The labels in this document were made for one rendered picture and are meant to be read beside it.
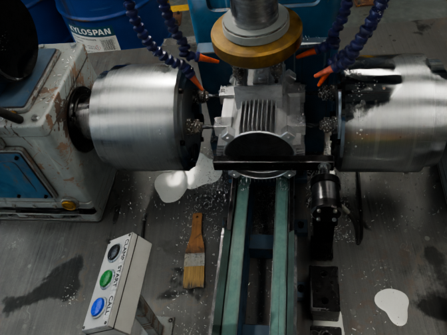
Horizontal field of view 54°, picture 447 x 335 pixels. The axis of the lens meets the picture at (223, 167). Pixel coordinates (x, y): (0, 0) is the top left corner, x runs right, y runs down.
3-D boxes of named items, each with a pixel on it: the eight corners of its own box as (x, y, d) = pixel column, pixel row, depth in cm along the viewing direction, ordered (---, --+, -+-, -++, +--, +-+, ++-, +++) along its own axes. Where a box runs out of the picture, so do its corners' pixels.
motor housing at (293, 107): (230, 122, 116) (220, 64, 101) (303, 121, 113) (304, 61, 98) (222, 183, 104) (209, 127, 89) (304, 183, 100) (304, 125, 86)
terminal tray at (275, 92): (240, 76, 104) (237, 51, 98) (285, 75, 102) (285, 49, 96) (235, 111, 96) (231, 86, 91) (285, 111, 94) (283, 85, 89)
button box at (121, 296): (128, 251, 85) (107, 239, 82) (153, 242, 81) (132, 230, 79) (104, 341, 75) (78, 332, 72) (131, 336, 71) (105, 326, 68)
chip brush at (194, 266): (188, 215, 114) (187, 213, 113) (207, 213, 113) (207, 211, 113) (182, 290, 101) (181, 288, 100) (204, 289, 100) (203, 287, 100)
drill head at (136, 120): (94, 119, 125) (57, 46, 105) (221, 117, 118) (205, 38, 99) (65, 191, 109) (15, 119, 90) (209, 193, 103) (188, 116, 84)
